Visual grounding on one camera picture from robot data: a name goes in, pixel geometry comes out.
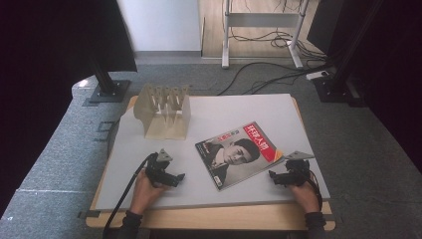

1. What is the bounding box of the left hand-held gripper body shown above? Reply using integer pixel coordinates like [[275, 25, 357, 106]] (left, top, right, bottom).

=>
[[144, 148, 175, 189]]

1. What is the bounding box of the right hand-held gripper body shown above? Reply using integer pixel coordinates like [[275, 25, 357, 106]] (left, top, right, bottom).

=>
[[282, 150, 316, 188]]

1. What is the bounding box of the person's left hand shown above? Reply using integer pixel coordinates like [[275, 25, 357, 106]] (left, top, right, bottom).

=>
[[129, 168, 171, 217]]

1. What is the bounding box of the person's right hand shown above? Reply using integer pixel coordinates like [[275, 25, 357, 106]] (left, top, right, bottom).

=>
[[289, 181, 321, 215]]

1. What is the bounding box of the magazine with portrait cover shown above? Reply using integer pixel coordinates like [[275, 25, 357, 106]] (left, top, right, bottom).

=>
[[194, 120, 286, 192]]

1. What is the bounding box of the wooden magazine rack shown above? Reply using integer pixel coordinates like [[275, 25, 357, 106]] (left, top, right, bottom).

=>
[[132, 83, 192, 141]]

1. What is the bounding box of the grey table mat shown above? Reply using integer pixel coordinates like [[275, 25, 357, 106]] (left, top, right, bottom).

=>
[[95, 93, 331, 211]]

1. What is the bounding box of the white power strip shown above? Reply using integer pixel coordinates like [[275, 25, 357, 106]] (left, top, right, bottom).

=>
[[305, 70, 330, 82]]

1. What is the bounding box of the black curtain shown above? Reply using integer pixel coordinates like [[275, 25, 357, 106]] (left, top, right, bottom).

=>
[[0, 0, 138, 213], [307, 0, 422, 167]]

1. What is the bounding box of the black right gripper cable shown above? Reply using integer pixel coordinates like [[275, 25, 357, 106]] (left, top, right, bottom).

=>
[[308, 169, 323, 213]]

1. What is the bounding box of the black stand with base plate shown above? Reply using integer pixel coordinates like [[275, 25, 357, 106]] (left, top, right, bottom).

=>
[[312, 0, 386, 105], [87, 58, 132, 105]]

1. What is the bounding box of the black floor cable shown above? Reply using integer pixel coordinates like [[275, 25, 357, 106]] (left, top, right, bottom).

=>
[[216, 61, 329, 97]]

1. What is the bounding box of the tangle of black cables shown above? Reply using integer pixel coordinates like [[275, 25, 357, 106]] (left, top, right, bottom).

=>
[[230, 28, 329, 62]]

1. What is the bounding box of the white metal stand frame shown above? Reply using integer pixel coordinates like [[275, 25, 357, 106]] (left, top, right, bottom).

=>
[[221, 0, 312, 70]]

